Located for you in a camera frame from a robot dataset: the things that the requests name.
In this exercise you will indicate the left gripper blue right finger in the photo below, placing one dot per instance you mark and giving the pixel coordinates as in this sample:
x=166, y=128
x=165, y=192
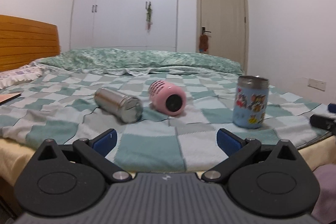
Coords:
x=240, y=152

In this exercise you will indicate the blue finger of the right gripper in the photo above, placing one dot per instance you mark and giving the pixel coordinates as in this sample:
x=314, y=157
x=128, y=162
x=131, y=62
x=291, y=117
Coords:
x=331, y=108

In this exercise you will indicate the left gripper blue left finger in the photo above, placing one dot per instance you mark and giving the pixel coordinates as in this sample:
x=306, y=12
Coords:
x=93, y=152

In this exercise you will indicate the blue cartoon sticker cup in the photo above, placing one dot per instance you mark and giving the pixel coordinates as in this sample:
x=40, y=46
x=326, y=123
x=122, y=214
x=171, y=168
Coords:
x=250, y=101

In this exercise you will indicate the stainless steel cup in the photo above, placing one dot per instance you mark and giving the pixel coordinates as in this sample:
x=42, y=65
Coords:
x=126, y=108

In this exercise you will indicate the pink cup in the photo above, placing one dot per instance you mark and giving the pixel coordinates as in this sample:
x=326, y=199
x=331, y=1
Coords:
x=167, y=98

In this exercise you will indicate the green checkered bed sheet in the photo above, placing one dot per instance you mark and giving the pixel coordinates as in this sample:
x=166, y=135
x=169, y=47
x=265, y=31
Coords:
x=60, y=105

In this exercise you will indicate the green floral duvet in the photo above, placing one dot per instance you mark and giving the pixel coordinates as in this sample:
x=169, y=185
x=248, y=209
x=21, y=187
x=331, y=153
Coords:
x=113, y=61

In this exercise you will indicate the floral lace-trimmed pillow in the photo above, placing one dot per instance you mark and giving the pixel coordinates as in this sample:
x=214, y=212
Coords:
x=20, y=75

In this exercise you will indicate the pink flat book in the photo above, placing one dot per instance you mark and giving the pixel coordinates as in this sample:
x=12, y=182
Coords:
x=8, y=97

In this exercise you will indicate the orange wooden headboard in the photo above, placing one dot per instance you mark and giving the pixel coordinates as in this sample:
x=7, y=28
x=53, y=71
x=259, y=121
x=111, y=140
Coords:
x=25, y=40

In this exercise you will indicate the beige wooden door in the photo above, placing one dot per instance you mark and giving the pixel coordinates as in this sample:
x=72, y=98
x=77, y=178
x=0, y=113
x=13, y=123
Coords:
x=229, y=25

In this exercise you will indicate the green hanging wardrobe ornament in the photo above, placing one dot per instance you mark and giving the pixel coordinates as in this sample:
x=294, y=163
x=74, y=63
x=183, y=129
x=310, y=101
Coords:
x=148, y=15

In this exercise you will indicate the white wardrobe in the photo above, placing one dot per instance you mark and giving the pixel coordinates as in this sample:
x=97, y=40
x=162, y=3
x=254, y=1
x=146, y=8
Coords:
x=122, y=24

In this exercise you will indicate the white wall socket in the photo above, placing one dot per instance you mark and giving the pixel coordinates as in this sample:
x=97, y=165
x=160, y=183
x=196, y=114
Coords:
x=317, y=84

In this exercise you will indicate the brown plush on door handle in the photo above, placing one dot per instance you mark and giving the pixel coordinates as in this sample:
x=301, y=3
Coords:
x=203, y=43

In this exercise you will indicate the black door handle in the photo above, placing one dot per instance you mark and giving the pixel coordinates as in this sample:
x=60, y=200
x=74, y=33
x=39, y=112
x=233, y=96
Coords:
x=204, y=31

